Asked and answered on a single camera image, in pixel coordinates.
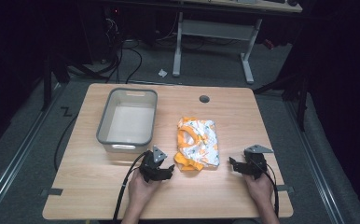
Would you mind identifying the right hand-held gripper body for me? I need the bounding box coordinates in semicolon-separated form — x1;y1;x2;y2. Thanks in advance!
242;144;275;180

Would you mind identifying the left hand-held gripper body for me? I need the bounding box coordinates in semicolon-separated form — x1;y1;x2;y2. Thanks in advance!
138;145;169;183

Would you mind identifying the orange and white patterned garment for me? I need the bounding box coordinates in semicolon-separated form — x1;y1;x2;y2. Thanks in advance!
173;116;221;173

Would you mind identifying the person's right hand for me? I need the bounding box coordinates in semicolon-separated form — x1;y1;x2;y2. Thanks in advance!
242;172;275;203

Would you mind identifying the person's left hand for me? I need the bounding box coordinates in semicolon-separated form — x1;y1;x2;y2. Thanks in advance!
127;169;162;203

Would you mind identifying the grey tape strip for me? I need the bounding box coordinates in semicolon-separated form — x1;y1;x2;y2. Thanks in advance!
276;184;296;194
40;188;63;197

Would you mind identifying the white plastic bin grey rim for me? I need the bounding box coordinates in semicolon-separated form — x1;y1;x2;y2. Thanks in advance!
95;87;159;154

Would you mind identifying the black metal stand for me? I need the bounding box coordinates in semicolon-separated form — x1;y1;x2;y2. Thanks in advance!
253;73;312;133
39;54;72;112

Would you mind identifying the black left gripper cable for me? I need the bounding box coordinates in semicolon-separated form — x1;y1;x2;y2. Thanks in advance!
112;150;150;222

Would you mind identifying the metal floor rail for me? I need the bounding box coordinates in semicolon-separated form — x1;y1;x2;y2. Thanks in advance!
0;83;64;218
284;99;347;224

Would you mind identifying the black cable beside table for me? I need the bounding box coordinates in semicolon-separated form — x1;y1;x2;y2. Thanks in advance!
53;113;80;173

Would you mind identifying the bundle of black floor cables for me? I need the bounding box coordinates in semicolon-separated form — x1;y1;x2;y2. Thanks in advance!
65;17;144;85

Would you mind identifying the white metal frame desk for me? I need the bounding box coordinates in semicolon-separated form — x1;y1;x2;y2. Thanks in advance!
171;0;304;85

